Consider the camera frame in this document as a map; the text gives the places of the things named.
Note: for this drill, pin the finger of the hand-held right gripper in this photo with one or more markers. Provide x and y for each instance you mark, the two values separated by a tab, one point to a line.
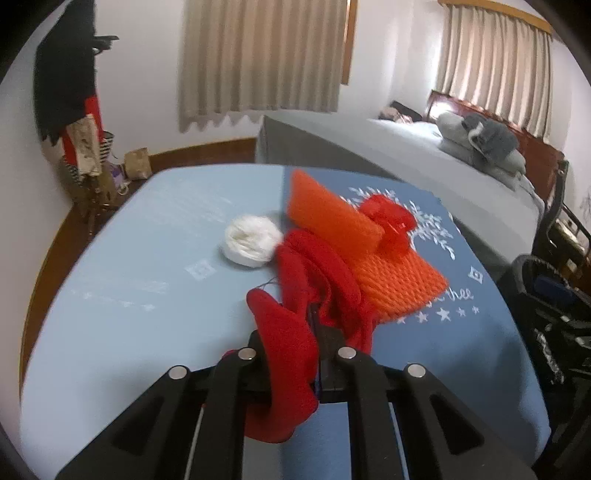
554	286

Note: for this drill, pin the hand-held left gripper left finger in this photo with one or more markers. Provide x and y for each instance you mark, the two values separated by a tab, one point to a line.
251	369

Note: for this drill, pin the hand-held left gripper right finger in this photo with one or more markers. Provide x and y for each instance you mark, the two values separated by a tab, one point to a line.
332	364

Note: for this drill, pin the black trash bin with bag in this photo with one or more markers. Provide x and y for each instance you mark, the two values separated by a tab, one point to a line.
517	277

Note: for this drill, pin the red cloth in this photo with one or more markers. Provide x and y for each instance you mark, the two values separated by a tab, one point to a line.
295	341

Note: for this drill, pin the white tissue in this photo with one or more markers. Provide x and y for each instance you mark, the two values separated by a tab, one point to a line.
249	240

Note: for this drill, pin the red plastic bag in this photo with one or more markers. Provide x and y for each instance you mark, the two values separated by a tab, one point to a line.
388	217

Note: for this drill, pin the black office chair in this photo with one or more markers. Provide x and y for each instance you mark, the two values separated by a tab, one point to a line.
554	207

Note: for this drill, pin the blue tree print tablecloth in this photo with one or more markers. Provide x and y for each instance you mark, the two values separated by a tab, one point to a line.
138	300

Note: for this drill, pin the wooden headboard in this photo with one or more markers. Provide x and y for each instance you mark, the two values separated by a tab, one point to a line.
535	152

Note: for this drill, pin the dark grey towel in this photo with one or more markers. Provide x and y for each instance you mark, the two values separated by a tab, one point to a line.
496	138

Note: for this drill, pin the folded grey quilt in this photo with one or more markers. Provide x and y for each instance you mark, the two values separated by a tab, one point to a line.
450	127

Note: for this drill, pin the bed with grey sheet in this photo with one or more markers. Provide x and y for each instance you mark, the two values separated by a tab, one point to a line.
369	143

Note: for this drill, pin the narrow beige curtain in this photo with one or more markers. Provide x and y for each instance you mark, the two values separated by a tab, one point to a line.
494	69

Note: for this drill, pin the wooden coat rack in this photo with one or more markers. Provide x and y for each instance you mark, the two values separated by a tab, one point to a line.
94	205

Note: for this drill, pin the dark cushion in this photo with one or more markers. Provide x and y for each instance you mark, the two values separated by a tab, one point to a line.
408	110

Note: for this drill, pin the cardboard box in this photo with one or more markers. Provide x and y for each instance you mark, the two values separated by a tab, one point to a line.
105	187

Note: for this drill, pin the brown paper bag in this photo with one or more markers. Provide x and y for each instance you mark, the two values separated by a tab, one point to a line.
137	164

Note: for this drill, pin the pink soft item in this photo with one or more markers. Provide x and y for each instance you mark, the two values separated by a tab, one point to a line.
392	115

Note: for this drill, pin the striped bag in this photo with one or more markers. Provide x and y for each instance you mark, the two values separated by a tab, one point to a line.
108	147

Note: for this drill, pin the short wooden curtain pelmet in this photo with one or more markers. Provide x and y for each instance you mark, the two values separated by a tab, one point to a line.
508	14

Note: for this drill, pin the canvas tote bag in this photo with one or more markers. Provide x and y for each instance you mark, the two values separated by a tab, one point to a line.
85	147

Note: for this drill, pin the red garment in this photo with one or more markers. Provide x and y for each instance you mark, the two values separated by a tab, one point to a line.
94	110

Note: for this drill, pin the wide beige curtain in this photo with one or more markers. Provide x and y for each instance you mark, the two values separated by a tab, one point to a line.
258	55

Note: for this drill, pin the black coat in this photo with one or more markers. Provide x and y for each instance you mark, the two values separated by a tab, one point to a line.
64	78

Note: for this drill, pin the wooden window frame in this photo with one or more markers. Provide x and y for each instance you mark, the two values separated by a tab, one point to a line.
348	41

